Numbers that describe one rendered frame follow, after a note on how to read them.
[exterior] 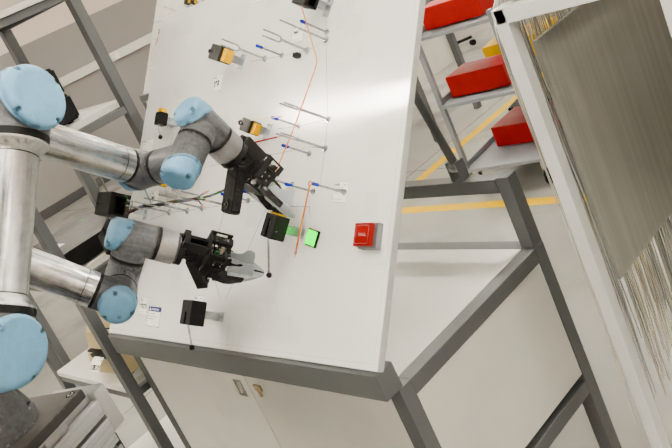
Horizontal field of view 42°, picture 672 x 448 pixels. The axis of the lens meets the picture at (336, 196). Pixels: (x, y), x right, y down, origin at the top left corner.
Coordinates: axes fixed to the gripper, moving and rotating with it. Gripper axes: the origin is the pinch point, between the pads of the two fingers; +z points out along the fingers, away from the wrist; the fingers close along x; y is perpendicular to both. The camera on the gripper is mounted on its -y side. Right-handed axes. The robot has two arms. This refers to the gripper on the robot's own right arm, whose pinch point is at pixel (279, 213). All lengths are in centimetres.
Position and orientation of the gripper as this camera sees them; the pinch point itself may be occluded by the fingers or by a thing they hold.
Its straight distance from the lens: 201.5
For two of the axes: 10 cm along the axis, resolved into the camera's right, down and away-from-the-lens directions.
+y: 5.7, -7.8, 2.6
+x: -6.1, -1.9, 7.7
